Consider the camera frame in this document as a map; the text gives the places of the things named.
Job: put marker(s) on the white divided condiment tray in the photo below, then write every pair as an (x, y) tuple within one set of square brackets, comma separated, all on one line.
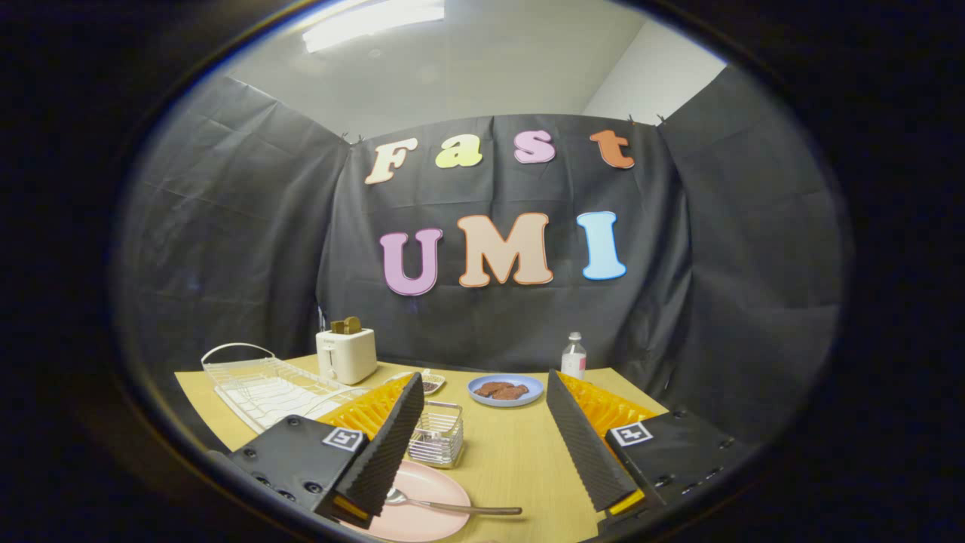
[(431, 383)]

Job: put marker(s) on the pink plate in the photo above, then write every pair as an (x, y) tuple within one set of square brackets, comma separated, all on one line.
[(430, 483)]

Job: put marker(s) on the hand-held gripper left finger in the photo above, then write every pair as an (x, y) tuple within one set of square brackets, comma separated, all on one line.
[(392, 445)]

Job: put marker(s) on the brown toast slices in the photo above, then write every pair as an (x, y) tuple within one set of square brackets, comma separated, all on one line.
[(346, 325)]

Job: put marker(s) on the blue plate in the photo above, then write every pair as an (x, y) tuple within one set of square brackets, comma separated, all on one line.
[(505, 391)]

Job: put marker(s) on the white toaster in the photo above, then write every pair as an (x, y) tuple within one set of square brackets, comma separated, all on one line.
[(347, 354)]

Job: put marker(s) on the brown meat pieces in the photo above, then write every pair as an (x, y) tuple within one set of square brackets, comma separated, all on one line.
[(501, 390)]

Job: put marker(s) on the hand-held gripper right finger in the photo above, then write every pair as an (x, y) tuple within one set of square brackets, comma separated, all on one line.
[(584, 445)]

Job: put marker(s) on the clear plastic bottle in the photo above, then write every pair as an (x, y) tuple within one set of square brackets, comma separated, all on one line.
[(574, 358)]

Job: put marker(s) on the black backdrop cloth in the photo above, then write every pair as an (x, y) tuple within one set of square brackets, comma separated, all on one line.
[(490, 302)]

